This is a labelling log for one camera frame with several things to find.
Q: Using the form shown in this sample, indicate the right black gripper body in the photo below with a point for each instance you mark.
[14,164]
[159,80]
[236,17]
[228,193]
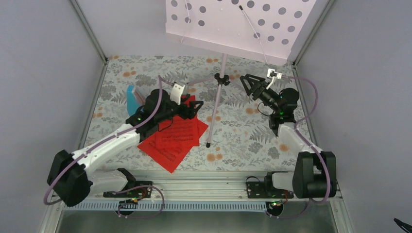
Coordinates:
[273,104]

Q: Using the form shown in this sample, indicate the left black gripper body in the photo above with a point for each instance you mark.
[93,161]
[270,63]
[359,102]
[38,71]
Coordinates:
[165,115]

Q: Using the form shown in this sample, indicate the red sheet music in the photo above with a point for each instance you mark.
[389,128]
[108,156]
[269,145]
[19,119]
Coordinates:
[178,133]
[169,158]

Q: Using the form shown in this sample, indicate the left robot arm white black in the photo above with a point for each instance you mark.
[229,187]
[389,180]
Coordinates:
[74,176]

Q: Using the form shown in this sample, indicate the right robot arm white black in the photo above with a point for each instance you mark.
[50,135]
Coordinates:
[314,175]

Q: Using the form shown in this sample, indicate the floral table mat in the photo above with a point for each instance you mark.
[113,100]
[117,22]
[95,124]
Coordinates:
[259,150]

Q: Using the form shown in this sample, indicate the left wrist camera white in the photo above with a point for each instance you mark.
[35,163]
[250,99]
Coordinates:
[178,90]

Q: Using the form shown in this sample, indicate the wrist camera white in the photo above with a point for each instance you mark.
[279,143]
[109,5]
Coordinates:
[178,90]
[273,75]

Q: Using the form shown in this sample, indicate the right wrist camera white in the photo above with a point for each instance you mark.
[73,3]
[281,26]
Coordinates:
[273,75]

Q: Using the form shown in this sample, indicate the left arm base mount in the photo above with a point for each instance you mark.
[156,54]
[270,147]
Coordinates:
[133,193]

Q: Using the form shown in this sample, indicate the aluminium rail base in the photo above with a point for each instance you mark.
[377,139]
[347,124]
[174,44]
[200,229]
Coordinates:
[197,202]

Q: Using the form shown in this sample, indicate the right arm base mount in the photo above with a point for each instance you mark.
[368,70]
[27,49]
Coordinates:
[264,189]

